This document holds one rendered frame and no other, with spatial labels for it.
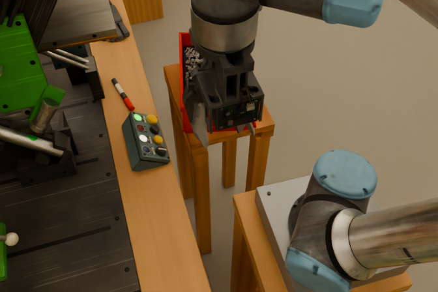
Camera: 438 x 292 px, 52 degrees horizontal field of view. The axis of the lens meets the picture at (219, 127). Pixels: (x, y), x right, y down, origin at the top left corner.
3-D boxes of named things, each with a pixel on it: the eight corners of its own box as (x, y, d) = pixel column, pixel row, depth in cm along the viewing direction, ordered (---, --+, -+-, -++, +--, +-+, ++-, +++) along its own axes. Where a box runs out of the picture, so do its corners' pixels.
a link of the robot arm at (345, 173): (365, 189, 95) (386, 152, 85) (354, 244, 87) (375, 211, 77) (310, 171, 98) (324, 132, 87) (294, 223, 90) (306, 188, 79)
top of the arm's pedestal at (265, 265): (346, 174, 121) (349, 166, 118) (408, 290, 102) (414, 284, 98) (231, 202, 115) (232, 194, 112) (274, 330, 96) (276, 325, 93)
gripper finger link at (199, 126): (192, 167, 65) (204, 125, 59) (182, 136, 69) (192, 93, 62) (212, 165, 66) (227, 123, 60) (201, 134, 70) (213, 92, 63)
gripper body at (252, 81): (207, 137, 58) (205, 70, 48) (189, 91, 63) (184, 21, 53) (263, 124, 59) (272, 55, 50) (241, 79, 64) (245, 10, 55)
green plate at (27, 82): (53, 84, 108) (24, 0, 96) (54, 102, 102) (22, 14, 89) (3, 95, 106) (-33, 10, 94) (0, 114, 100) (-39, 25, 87)
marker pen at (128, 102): (111, 83, 129) (110, 79, 128) (116, 80, 130) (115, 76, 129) (130, 112, 122) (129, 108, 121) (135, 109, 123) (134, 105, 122)
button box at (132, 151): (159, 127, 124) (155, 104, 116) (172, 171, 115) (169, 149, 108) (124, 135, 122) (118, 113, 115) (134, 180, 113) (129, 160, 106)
